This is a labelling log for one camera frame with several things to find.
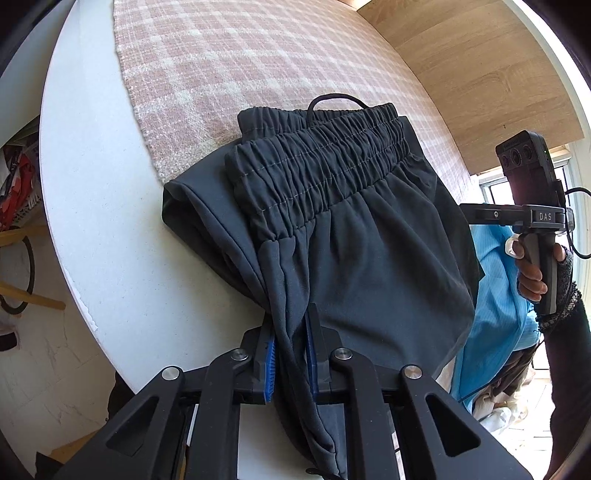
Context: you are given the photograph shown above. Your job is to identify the black drawstring pants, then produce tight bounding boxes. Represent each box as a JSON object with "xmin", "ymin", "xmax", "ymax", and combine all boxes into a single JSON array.
[{"xmin": 162, "ymin": 103, "xmax": 483, "ymax": 478}]

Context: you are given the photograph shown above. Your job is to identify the black white orange sweater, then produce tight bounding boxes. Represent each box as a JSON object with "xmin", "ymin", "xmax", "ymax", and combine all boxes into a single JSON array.
[{"xmin": 539, "ymin": 251, "xmax": 590, "ymax": 479}]

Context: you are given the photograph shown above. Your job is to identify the pink plaid tablecloth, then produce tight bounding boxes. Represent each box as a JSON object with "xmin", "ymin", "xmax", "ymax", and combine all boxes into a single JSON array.
[{"xmin": 112, "ymin": 1, "xmax": 472, "ymax": 202}]

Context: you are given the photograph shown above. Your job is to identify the person's right hand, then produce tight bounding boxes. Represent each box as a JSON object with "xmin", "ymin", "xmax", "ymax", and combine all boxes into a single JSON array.
[{"xmin": 513, "ymin": 241, "xmax": 573, "ymax": 305}]

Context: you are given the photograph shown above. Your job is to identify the white window frame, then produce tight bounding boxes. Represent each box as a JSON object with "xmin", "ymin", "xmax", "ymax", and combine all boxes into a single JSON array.
[{"xmin": 463, "ymin": 1, "xmax": 590, "ymax": 188}]

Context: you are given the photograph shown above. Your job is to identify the red white bag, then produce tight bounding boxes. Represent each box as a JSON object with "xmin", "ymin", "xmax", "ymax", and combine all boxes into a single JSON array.
[{"xmin": 1, "ymin": 134, "xmax": 42, "ymax": 231}]

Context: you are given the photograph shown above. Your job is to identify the blue striped garment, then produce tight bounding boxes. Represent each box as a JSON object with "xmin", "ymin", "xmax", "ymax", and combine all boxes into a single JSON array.
[{"xmin": 451, "ymin": 225, "xmax": 539, "ymax": 410}]

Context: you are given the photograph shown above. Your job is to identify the brown garment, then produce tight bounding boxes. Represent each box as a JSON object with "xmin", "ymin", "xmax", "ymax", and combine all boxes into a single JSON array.
[{"xmin": 490, "ymin": 345, "xmax": 538, "ymax": 398}]

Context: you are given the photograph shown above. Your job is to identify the wooden chair frame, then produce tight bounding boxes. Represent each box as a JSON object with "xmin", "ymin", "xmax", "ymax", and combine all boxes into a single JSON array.
[{"xmin": 1, "ymin": 225, "xmax": 66, "ymax": 317}]

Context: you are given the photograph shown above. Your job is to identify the white garment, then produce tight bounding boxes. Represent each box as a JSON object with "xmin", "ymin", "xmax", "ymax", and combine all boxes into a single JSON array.
[{"xmin": 435, "ymin": 354, "xmax": 532, "ymax": 434}]

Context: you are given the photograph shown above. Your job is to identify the large light wooden board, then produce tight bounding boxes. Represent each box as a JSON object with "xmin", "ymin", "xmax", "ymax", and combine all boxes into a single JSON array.
[{"xmin": 359, "ymin": 0, "xmax": 584, "ymax": 174}]

